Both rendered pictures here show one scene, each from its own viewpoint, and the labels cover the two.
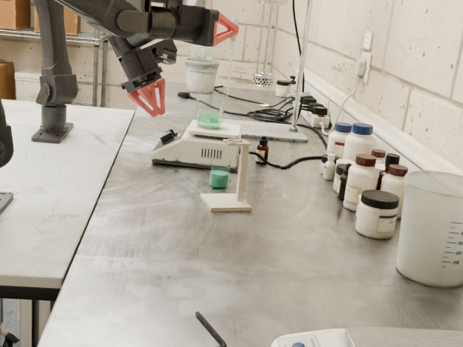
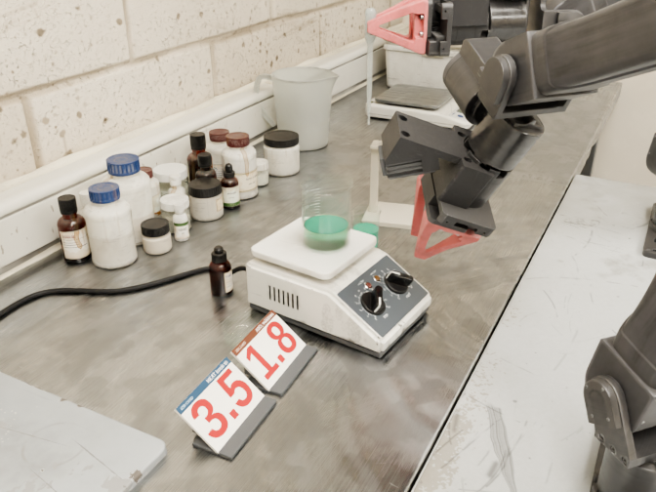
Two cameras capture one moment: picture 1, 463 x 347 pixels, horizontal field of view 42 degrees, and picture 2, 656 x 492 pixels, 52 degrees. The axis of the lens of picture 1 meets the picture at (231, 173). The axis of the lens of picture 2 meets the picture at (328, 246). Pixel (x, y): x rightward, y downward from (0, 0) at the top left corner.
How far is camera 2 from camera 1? 2.06 m
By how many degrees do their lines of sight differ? 126
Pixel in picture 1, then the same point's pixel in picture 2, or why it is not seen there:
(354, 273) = (360, 149)
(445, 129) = (141, 94)
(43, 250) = (594, 192)
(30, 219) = (612, 224)
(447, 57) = (104, 14)
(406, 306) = (359, 134)
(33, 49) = not seen: outside the picture
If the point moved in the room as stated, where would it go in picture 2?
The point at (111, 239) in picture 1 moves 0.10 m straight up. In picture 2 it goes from (534, 194) to (543, 141)
